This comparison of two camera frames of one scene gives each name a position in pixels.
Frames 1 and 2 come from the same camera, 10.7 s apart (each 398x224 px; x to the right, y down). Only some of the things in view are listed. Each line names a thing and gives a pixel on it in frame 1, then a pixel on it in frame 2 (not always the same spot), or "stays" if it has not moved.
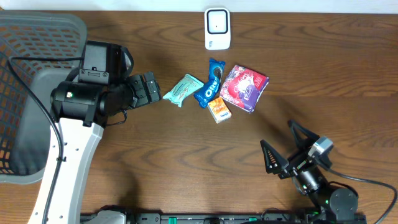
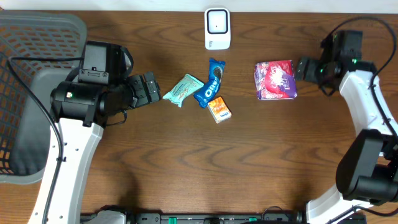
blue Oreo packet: [206, 94] stays
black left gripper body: [140, 91] stays
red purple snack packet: [242, 88] -> [275, 79]
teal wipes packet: [187, 84] stays
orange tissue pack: [219, 110] stays
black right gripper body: [299, 163] -> [314, 71]
